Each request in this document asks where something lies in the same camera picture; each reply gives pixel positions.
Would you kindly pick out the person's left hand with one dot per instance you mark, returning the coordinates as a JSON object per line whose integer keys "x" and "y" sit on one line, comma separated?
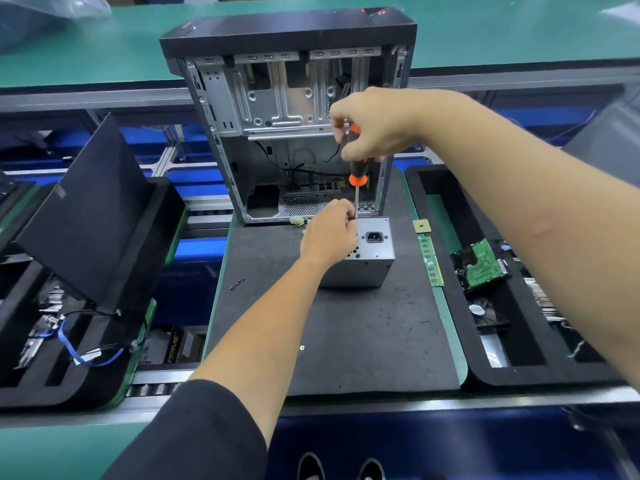
{"x": 325, "y": 234}

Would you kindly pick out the person's right hand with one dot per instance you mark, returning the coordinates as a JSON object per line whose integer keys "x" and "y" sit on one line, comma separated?
{"x": 385, "y": 119}

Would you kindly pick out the person's left thumb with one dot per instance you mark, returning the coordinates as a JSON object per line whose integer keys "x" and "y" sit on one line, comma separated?
{"x": 352, "y": 228}

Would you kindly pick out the person's right thumb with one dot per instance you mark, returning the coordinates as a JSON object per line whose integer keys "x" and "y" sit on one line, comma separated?
{"x": 339, "y": 125}

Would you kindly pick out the orange black screwdriver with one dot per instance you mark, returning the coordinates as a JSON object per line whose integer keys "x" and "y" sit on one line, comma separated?
{"x": 357, "y": 170}

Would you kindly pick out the person's right forearm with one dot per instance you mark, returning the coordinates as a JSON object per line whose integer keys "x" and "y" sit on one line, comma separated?
{"x": 530, "y": 204}

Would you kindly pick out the person's left forearm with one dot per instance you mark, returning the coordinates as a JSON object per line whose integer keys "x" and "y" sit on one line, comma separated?
{"x": 270, "y": 334}

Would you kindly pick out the silver power supply unit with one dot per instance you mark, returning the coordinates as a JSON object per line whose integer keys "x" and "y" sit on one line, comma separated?
{"x": 372, "y": 259}

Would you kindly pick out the open black computer case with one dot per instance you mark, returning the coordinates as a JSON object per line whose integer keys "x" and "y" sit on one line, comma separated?
{"x": 280, "y": 94}

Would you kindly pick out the square processor chip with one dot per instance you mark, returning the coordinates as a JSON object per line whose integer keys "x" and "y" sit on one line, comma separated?
{"x": 422, "y": 226}

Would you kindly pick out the green memory stick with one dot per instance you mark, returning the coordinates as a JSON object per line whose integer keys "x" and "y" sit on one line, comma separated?
{"x": 430, "y": 262}

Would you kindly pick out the black work mat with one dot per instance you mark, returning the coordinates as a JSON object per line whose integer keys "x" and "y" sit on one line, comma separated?
{"x": 360, "y": 334}

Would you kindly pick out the small black screws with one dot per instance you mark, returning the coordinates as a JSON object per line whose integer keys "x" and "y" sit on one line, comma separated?
{"x": 236, "y": 284}

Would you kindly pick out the hard drive green board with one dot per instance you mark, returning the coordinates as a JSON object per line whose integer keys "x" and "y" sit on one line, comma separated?
{"x": 481, "y": 267}

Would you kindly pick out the green pallet board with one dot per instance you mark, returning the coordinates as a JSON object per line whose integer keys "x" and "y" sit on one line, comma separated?
{"x": 450, "y": 334}

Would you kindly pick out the silver coin cell battery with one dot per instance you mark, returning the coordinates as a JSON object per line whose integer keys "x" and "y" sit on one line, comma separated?
{"x": 477, "y": 309}

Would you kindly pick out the black foam parts tray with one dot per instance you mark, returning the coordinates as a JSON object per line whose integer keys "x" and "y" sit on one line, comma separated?
{"x": 465, "y": 339}

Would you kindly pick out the black cooler fan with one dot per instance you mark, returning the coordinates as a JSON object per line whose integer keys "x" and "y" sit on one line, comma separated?
{"x": 492, "y": 322}

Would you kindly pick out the silver finned heat sink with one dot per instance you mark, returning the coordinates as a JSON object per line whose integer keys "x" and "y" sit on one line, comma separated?
{"x": 542, "y": 299}

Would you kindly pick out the cardboard box black print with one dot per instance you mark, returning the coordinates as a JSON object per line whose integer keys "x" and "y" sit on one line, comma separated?
{"x": 175, "y": 344}

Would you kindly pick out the person's black shoe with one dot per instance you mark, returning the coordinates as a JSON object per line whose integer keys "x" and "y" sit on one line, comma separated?
{"x": 371, "y": 470}
{"x": 310, "y": 468}

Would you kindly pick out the person's black sleeve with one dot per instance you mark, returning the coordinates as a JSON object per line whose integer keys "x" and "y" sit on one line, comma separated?
{"x": 200, "y": 439}

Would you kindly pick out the black case side panel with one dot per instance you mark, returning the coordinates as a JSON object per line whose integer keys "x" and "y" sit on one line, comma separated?
{"x": 90, "y": 214}

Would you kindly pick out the clear plastic bag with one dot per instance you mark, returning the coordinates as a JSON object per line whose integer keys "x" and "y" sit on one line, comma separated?
{"x": 45, "y": 9}

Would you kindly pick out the silver metal bracket card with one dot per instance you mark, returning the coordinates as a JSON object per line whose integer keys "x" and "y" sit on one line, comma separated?
{"x": 35, "y": 344}

